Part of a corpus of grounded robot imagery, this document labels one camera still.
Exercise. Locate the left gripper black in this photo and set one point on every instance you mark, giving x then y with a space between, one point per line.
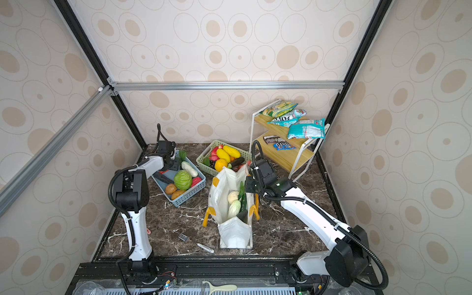
162 177

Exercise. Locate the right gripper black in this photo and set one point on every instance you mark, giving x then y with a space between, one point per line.
249 180

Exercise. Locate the green cucumber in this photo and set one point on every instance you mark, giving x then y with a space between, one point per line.
243 211

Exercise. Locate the blue plastic vegetable basket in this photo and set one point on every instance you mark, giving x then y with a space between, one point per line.
162 179

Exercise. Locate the white radish with leaves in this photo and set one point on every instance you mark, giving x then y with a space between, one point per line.
234 209

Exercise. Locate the white grocery bag yellow handles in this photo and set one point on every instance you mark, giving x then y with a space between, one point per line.
234 233

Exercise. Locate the red chili pepper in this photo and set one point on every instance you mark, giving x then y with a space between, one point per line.
195 181

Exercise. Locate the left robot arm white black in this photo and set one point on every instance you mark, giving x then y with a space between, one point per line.
128 192

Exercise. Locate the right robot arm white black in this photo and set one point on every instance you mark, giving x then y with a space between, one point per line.
348 258

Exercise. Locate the teal m&m snack bag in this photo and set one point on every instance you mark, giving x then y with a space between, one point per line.
289 119

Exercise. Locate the teal snack bag front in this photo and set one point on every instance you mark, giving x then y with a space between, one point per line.
307 129

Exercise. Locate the green yellow snack bag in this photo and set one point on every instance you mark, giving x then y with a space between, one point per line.
279 109

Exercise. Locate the dark eggplant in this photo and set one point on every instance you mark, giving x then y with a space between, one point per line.
237 162

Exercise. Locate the green cabbage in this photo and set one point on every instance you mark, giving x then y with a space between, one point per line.
182 180

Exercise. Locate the brown potato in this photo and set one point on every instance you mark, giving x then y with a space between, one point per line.
170 189

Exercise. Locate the yellow mango back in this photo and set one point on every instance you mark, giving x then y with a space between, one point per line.
233 152

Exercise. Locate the yellow mango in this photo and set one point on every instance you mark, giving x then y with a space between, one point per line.
233 152
222 154

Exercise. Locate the green plastic fruit basket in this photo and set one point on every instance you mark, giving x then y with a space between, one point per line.
208 166

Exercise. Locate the dark chocolate bar packet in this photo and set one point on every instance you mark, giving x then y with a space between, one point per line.
272 139

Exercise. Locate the wrinkled yellow orange fruit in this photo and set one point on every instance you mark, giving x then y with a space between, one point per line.
220 164

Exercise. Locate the yellow mango front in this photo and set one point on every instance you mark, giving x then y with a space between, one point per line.
222 154

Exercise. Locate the pink dragon fruit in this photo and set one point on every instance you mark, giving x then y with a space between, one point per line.
214 154

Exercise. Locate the white plastic knife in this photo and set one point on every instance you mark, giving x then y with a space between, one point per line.
206 248

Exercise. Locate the metal fork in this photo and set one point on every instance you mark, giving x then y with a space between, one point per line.
183 237

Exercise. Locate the cream plastic spatula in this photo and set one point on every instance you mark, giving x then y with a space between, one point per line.
221 287

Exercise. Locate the silver aluminium side bar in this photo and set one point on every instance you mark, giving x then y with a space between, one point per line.
32 169

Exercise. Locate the wooden shelf white frame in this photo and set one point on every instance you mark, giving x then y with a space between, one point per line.
296 161

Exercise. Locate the silver aluminium frame bar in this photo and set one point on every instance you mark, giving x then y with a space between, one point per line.
229 85

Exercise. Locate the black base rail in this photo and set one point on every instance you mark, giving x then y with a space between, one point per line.
179 275

